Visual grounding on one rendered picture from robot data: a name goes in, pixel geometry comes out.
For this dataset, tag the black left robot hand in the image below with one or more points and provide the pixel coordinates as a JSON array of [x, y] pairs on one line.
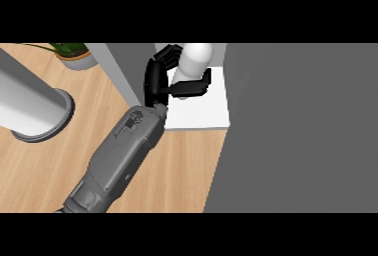
[[154, 80]]

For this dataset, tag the white water bottle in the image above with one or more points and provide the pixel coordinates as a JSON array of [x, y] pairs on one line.
[[195, 61]]

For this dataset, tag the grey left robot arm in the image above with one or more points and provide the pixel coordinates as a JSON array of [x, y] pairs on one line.
[[123, 150]]

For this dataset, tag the dark grey cabinet door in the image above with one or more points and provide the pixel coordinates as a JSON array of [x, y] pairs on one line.
[[300, 128]]

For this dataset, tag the green plant in grey pot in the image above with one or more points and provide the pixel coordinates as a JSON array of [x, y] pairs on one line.
[[74, 55]]

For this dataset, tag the white cylinder with grey base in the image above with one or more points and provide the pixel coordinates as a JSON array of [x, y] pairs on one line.
[[27, 103]]

